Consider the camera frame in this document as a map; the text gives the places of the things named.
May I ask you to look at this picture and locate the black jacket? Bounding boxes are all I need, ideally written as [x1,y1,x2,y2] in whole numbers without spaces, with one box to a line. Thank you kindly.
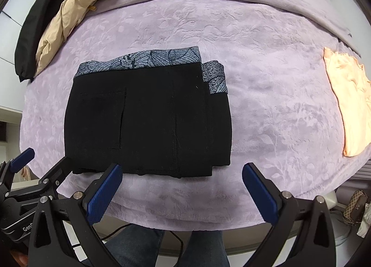
[14,0,97,83]

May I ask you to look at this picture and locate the purple plush blanket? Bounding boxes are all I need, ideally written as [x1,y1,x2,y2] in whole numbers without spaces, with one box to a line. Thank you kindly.
[17,0,371,233]

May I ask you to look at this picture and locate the beige puffer jacket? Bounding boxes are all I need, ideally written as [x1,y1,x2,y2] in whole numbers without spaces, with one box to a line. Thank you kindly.
[35,0,128,77]

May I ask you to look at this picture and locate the white wardrobe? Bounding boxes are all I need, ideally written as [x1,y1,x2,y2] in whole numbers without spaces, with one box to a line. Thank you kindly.
[0,6,31,111]

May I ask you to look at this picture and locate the peach cloth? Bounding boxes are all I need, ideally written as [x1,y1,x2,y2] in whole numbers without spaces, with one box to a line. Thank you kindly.
[323,46,371,158]

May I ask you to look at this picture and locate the person's right leg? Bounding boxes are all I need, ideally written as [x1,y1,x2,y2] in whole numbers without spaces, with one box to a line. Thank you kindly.
[183,229,233,267]

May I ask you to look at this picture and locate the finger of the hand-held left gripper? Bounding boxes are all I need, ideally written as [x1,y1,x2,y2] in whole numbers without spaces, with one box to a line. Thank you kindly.
[0,147,36,196]
[7,157,72,202]

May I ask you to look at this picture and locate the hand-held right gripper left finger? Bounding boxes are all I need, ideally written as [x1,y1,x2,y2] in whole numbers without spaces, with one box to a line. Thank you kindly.
[28,163,124,267]

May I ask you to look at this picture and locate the black pants with patterned waistband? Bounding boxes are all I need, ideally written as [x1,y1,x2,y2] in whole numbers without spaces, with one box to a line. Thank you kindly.
[64,46,232,179]

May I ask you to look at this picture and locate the person's leg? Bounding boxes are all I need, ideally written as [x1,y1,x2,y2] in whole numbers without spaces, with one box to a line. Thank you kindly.
[102,223,166,267]
[183,229,233,267]

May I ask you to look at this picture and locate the brown patterned handbag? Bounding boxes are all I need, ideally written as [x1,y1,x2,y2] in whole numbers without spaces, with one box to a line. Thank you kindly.
[343,189,371,225]

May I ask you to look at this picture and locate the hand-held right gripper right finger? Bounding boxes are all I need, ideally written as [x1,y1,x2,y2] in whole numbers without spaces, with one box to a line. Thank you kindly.
[242,163,338,267]

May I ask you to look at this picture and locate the person's left leg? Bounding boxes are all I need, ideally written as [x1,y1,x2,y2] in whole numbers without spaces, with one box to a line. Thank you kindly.
[102,223,166,267]

